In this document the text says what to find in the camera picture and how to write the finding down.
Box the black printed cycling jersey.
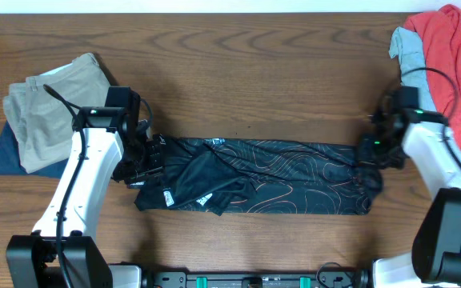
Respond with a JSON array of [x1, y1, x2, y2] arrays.
[[134, 138, 383, 215]]

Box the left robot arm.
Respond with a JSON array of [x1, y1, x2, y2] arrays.
[[6, 107, 150, 287]]

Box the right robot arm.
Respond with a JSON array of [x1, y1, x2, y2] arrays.
[[356, 108, 461, 287]]

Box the folded beige trousers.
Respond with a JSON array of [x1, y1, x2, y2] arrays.
[[3, 53, 110, 174]]

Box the light grey garment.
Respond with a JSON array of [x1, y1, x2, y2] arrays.
[[388, 26, 461, 239]]

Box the red garment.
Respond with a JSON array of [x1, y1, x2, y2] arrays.
[[404, 4, 461, 149]]

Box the folded navy blue garment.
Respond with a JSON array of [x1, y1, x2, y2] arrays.
[[0, 122, 67, 178]]

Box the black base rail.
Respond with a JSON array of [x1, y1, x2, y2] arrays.
[[106, 262, 375, 288]]

